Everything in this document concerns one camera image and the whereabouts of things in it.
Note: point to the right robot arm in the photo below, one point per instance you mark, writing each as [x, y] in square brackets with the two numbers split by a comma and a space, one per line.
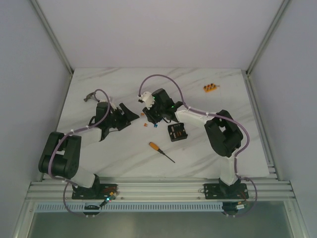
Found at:
[223, 133]

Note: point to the right aluminium frame post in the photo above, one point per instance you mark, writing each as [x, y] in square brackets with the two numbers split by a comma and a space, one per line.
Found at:
[268, 35]

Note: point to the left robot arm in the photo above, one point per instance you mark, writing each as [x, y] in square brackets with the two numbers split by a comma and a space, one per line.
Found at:
[61, 155]

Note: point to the aluminium frame post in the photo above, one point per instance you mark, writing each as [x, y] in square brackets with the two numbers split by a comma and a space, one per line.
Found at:
[268, 35]
[55, 42]

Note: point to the orange handled screwdriver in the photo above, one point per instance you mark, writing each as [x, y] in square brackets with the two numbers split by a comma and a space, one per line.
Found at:
[156, 148]

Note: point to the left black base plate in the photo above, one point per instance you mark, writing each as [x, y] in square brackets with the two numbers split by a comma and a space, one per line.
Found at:
[96, 192]

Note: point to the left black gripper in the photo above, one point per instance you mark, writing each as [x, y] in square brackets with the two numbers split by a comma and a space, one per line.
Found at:
[121, 119]

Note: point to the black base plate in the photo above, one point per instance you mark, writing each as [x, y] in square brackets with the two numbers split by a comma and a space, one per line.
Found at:
[96, 192]
[218, 191]

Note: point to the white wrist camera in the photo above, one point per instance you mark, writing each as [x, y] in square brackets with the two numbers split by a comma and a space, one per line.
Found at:
[111, 102]
[147, 98]

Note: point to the black fuse box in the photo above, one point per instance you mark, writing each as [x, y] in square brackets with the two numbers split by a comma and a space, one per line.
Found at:
[177, 132]

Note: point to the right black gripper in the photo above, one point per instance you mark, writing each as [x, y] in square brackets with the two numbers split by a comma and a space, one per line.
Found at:
[149, 115]

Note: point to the orange terminal block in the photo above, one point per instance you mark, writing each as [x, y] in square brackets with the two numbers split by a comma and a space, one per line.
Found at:
[210, 87]

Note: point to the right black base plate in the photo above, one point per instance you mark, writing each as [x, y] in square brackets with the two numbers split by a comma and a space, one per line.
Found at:
[218, 191]

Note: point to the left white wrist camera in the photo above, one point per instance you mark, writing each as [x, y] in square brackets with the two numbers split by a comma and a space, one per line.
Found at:
[111, 102]

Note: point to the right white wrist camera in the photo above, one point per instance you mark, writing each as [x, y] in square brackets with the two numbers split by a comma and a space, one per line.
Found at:
[147, 98]

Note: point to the left aluminium frame post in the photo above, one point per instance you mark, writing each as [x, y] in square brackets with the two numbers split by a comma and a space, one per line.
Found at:
[55, 42]

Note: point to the slotted cable duct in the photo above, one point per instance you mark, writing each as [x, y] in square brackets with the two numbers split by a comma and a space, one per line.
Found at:
[82, 207]

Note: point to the hammer with black handle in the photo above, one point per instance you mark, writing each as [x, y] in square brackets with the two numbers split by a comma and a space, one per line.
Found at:
[91, 96]

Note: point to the aluminium mounting rail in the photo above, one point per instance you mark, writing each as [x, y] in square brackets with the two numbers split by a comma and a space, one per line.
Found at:
[164, 189]

